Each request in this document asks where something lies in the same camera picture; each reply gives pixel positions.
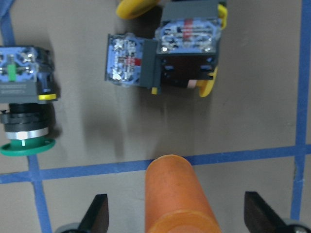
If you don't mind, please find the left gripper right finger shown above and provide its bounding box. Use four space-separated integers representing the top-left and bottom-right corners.
244 191 287 233

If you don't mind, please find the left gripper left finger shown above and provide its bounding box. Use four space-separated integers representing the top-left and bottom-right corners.
78 194 108 233

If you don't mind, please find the green push button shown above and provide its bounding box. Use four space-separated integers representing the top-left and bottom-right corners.
0 46 57 157
104 33 160 95

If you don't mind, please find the yellow push button lower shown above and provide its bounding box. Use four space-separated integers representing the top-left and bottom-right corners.
155 0 228 98

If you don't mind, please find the plain orange cylinder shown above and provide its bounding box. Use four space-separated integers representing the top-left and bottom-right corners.
145 154 221 233

